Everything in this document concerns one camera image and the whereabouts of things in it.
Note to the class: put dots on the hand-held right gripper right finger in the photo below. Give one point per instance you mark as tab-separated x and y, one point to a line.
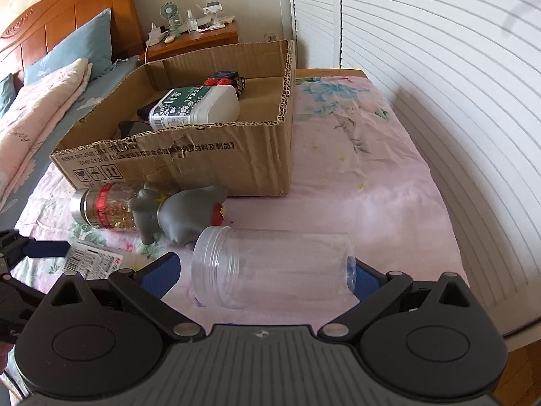
367	279

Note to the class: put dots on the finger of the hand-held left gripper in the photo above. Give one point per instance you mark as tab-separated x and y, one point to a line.
21	300
46	249

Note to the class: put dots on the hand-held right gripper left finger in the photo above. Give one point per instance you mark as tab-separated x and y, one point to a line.
162	273

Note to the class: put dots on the clear pack with red label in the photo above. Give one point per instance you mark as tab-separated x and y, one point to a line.
91	260

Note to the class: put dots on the clear plastic jar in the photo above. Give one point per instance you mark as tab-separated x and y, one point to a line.
274	266

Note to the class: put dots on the brown cardboard box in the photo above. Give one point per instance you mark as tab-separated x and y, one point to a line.
232	165

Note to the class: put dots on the white cotton swab box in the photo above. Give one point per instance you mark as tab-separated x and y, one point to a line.
194	105

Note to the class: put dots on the dark blue toy train car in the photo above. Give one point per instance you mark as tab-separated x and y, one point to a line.
224	75

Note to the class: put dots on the grey elephant toy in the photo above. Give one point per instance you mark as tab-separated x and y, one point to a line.
186	215

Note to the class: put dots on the glass bottle with red label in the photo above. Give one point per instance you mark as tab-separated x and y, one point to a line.
105	207

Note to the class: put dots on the pink floral cloth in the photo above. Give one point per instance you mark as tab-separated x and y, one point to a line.
338	186

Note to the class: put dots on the pink floral quilt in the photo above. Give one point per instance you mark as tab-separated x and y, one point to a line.
25	127

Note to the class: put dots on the small blue pillow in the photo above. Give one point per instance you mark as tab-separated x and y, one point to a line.
5	93

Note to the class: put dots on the blue bed sheet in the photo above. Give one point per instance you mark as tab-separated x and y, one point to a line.
97	93

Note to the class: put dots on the white louvred closet door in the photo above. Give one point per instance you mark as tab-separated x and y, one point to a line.
315	12
443	93

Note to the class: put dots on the large blue pillow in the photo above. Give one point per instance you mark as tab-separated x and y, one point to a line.
84	42

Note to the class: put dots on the wooden bed headboard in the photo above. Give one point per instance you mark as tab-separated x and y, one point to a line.
63	17

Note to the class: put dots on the wooden nightstand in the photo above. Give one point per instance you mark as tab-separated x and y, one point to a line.
203	40

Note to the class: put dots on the clear spray bottle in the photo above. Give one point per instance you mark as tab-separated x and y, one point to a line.
191	21

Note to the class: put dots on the small green desk fan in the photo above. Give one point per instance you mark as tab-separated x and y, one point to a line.
168	10

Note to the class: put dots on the white phone stand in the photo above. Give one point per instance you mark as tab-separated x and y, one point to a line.
212	8

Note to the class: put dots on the wall outlet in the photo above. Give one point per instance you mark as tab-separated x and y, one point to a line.
270	37

